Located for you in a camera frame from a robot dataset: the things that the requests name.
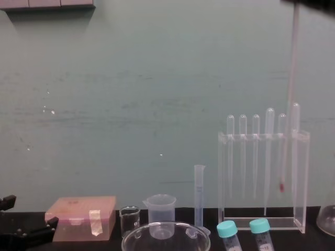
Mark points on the glass conical flask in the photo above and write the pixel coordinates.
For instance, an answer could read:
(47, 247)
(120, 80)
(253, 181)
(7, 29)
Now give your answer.
(327, 219)

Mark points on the short clear plastic pipette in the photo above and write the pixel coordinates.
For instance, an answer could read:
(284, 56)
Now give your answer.
(243, 125)
(281, 123)
(255, 125)
(230, 125)

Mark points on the teal capped centrifuge tube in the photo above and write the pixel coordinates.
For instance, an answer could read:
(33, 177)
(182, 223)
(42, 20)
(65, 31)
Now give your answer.
(259, 226)
(227, 229)

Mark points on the glass thermometer with red bulb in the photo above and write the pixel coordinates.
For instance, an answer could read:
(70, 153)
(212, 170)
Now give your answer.
(292, 78)

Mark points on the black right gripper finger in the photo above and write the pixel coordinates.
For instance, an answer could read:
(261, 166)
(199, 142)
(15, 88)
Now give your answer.
(311, 4)

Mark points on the round clear glass dish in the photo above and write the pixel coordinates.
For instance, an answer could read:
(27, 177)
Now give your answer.
(141, 241)

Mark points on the grey wall cabinet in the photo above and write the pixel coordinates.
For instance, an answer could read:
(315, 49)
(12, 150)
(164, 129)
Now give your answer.
(47, 3)

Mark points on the long clear plastic pipette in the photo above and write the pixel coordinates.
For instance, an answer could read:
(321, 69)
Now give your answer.
(269, 120)
(296, 117)

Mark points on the clear tape strip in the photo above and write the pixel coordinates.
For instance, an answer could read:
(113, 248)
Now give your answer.
(95, 222)

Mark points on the plastic graduated cylinder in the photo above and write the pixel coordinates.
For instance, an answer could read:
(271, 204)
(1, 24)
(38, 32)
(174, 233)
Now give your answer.
(199, 193)

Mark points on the small glass beaker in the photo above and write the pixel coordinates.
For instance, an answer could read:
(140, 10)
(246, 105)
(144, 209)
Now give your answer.
(129, 219)

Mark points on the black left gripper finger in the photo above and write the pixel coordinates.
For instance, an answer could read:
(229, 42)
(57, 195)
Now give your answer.
(51, 223)
(8, 202)

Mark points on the translucent plastic beaker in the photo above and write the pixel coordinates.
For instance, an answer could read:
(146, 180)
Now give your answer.
(161, 209)

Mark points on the clear acrylic pipette rack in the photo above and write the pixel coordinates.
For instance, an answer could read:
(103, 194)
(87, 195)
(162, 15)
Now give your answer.
(301, 183)

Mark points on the pink translucent tip box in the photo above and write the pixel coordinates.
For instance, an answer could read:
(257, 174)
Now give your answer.
(76, 209)

